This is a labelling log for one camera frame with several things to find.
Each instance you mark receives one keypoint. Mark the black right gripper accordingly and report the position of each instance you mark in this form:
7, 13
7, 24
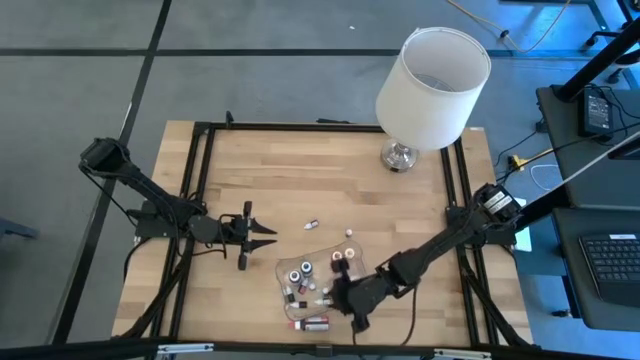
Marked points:
365, 295

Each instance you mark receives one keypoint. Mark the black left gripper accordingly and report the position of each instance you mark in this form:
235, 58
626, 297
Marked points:
232, 230

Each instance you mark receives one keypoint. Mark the orange food coloring bottle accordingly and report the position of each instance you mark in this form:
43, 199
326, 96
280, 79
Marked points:
337, 255

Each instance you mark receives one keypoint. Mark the purple food coloring bottle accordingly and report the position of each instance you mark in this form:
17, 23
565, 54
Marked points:
294, 276

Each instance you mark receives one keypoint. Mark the clear plastic bin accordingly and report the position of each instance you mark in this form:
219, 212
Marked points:
320, 260

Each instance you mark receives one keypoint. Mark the blue food coloring bottle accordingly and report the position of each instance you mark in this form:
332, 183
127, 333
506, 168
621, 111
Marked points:
306, 268

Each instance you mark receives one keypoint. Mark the large red food coloring bottle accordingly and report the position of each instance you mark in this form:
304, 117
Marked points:
312, 326

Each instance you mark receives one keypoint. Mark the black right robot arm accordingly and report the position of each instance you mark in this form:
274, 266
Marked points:
440, 239

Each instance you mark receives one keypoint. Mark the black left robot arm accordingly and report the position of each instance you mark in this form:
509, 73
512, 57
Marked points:
130, 172

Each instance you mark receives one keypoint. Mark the white shade table lamp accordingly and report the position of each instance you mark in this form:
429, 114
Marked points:
430, 110

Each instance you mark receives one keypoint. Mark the black beam with silver brackets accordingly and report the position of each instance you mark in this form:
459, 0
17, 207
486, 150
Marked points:
75, 350

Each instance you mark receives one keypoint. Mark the black computer keyboard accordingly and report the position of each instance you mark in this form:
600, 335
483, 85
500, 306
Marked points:
615, 265

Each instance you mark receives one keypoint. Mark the white slanted rod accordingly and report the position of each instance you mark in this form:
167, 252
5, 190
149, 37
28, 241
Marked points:
590, 163

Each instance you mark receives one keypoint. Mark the black computer desk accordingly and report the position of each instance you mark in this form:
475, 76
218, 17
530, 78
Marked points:
610, 190

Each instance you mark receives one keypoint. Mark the black power adapter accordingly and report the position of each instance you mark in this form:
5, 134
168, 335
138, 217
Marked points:
596, 112

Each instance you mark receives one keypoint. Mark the black slanted pole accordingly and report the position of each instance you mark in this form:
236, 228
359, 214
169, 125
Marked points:
595, 67

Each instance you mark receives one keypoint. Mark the black office chair base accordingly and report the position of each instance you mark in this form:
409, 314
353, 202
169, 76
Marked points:
600, 36

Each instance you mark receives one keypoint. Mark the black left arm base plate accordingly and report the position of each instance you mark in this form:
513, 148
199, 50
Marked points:
150, 231

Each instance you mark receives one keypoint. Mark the black aluminium table frame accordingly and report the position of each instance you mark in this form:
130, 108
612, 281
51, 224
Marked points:
300, 126

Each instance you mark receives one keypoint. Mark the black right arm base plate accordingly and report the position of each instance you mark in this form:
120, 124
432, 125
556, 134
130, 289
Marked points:
505, 240

